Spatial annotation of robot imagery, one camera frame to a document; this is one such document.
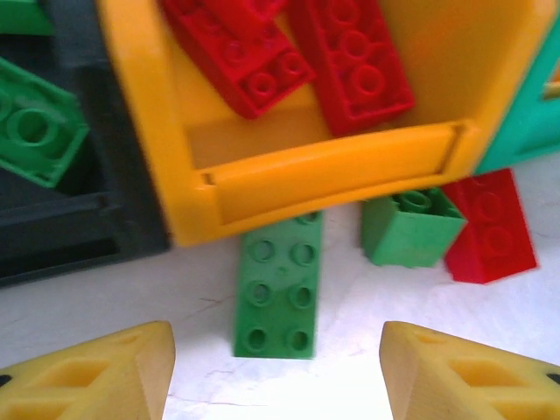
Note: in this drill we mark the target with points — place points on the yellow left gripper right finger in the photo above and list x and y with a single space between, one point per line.
459 385

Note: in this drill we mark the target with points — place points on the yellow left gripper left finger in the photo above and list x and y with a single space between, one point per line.
87 385

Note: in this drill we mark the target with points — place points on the red lego brick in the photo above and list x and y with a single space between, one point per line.
245 61
494 236
350 65

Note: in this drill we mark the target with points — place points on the green lego brick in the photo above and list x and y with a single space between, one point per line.
22 17
275 284
407 240
30 131

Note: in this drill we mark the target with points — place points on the black plastic bin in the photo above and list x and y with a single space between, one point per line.
109 227

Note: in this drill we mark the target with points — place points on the yellow plastic bin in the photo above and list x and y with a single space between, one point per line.
306 170

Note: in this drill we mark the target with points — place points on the green plastic bin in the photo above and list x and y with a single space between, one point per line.
529 127

